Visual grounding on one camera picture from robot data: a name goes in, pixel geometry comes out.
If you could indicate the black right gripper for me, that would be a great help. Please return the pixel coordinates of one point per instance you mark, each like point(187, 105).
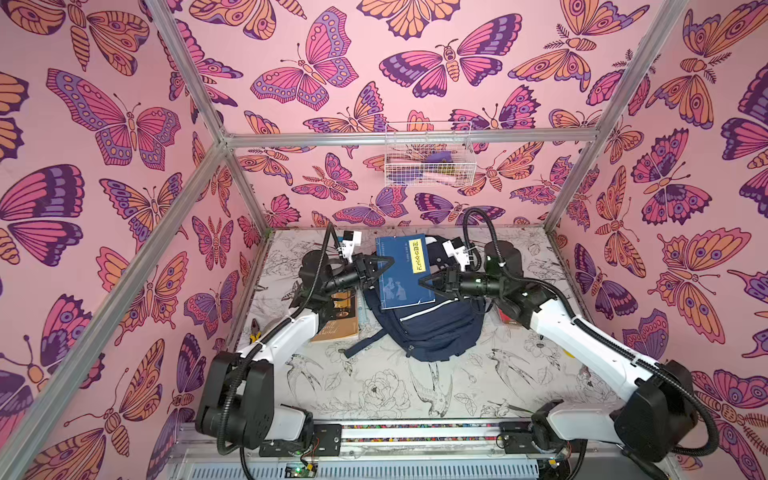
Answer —
point(449, 282)

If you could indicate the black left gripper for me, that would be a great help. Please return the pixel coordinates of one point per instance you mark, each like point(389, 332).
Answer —
point(368, 281)

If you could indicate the blue book yellow label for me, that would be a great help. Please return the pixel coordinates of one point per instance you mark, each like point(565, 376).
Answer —
point(399, 284)

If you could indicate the brown hardcover book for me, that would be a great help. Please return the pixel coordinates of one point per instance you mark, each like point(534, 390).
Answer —
point(339, 318)

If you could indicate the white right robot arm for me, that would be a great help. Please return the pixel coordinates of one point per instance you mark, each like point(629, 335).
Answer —
point(656, 412)

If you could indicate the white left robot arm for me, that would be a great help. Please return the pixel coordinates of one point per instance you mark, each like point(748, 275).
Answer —
point(238, 407)

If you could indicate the red pencil box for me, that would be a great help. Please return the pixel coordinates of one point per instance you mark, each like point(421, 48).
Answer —
point(506, 319)

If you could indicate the small green circuit board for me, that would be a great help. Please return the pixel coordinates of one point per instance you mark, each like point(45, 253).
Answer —
point(300, 470)

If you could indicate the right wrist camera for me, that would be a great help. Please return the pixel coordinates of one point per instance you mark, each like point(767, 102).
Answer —
point(456, 249)

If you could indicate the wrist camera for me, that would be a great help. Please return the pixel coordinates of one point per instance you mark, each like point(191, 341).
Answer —
point(456, 249)
point(347, 242)

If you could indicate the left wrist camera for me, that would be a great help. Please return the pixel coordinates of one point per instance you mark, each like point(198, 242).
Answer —
point(347, 242)

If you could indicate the white wire wall basket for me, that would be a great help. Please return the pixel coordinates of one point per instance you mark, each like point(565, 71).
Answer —
point(429, 158)

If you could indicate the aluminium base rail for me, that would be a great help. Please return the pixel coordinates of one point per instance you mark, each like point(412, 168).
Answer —
point(411, 449)

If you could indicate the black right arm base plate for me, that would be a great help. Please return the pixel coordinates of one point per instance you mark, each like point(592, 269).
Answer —
point(516, 437)

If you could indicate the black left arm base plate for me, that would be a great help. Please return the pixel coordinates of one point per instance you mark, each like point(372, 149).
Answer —
point(317, 440)

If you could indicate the black screwdriver handle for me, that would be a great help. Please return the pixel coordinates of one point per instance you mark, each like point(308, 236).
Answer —
point(649, 469)

